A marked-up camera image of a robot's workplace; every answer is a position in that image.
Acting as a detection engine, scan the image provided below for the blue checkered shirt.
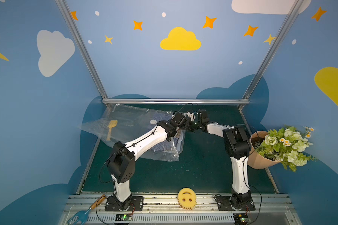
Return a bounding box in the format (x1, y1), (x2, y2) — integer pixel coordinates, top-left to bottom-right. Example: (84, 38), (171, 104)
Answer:
(151, 111), (185, 154)

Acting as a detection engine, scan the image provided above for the clear plastic vacuum bag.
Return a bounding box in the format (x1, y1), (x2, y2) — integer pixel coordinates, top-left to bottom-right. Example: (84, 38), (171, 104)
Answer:
(81, 104), (180, 162)

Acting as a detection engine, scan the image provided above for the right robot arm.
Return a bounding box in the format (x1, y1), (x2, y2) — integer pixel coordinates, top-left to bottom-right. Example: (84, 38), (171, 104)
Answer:
(184, 110), (252, 210)

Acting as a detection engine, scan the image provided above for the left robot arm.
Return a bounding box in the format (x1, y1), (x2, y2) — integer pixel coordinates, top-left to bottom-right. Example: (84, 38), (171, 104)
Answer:
(105, 112), (191, 210)

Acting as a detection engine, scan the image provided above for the yellow toy shovel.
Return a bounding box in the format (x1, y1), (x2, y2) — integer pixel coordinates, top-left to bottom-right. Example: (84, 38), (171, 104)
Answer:
(106, 120), (118, 141)

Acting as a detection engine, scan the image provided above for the yellow smiley sponge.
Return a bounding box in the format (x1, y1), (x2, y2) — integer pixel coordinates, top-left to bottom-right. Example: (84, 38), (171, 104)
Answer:
(177, 188), (197, 210)

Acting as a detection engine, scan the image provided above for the flower bouquet in paper pot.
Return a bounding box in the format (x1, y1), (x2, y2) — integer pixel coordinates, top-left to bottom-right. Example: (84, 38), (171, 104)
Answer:
(247, 126), (316, 172)

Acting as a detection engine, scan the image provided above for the right circuit board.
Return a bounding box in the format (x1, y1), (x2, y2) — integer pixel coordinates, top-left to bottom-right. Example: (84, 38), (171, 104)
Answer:
(233, 214), (251, 225)

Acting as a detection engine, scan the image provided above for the circuit board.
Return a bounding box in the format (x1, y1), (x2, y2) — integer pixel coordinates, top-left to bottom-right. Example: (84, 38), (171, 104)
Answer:
(115, 214), (132, 222)
(233, 214), (251, 225)

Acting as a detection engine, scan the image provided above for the left circuit board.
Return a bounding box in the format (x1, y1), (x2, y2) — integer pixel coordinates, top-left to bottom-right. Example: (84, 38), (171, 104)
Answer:
(115, 214), (132, 222)

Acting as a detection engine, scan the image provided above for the aluminium frame back bar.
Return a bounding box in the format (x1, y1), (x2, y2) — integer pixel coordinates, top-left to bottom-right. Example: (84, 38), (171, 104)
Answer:
(102, 98), (250, 105)

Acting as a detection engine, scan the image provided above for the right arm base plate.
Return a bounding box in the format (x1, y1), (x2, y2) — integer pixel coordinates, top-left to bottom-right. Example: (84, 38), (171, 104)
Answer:
(214, 195), (256, 211)

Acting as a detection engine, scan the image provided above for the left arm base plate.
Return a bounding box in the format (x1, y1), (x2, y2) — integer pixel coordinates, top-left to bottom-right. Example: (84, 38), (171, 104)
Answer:
(104, 196), (144, 212)

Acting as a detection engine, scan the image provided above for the blue fork wooden handle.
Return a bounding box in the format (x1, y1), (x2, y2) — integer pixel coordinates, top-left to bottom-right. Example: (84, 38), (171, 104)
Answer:
(66, 193), (107, 225)

